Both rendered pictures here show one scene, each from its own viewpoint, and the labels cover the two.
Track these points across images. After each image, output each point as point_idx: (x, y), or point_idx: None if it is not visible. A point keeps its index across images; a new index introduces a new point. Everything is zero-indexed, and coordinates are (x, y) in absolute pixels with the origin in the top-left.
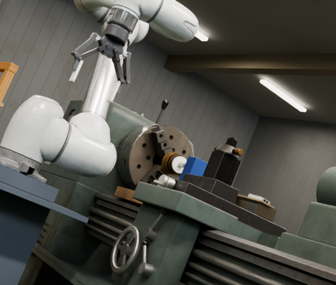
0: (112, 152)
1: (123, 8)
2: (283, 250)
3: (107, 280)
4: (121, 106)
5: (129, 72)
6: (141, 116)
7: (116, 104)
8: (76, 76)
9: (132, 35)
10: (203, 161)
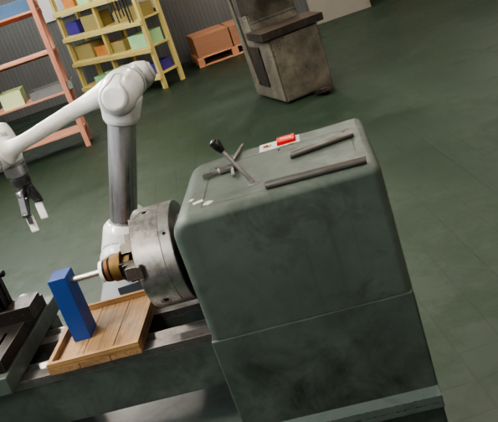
0: (100, 258)
1: None
2: None
3: (197, 393)
4: (194, 172)
5: (20, 208)
6: (192, 182)
7: (193, 171)
8: (39, 215)
9: (104, 117)
10: (51, 276)
